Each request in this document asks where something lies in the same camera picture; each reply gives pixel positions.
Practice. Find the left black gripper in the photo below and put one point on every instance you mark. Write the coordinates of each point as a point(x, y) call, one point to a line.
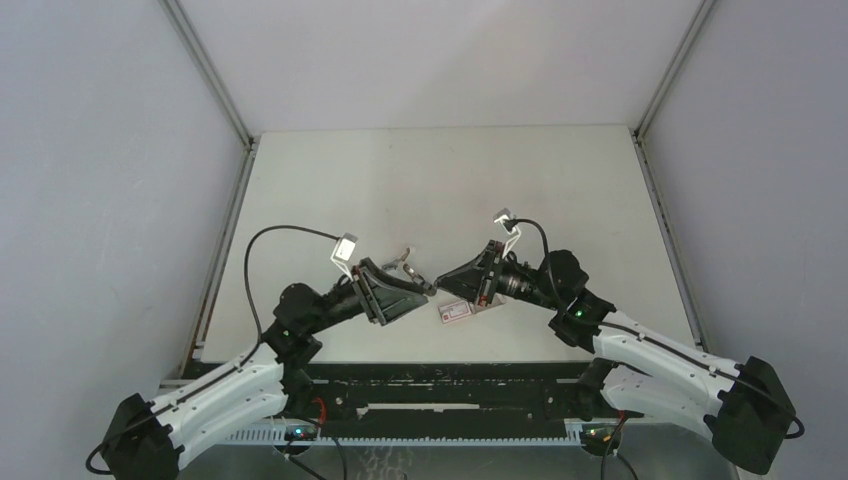
point(383, 298)

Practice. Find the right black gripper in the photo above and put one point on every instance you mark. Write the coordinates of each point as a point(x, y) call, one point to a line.
point(472, 279)

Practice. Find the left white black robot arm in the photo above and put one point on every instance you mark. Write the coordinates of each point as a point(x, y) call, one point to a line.
point(156, 439)

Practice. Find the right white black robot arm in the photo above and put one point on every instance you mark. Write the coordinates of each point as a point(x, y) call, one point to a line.
point(742, 409)

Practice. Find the left green circuit board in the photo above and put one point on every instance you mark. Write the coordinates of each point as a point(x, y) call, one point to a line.
point(300, 433)

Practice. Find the green circuit board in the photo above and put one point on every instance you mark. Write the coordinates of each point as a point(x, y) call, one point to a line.
point(599, 435)
point(300, 433)

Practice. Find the right green circuit board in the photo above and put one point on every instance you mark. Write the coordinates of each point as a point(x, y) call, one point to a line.
point(599, 435)

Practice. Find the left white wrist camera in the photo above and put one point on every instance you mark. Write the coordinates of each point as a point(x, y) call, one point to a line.
point(342, 253)

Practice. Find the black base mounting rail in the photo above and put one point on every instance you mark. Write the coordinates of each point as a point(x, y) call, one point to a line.
point(445, 399)

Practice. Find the white slotted cable duct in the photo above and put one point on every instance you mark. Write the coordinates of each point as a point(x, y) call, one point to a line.
point(564, 434)

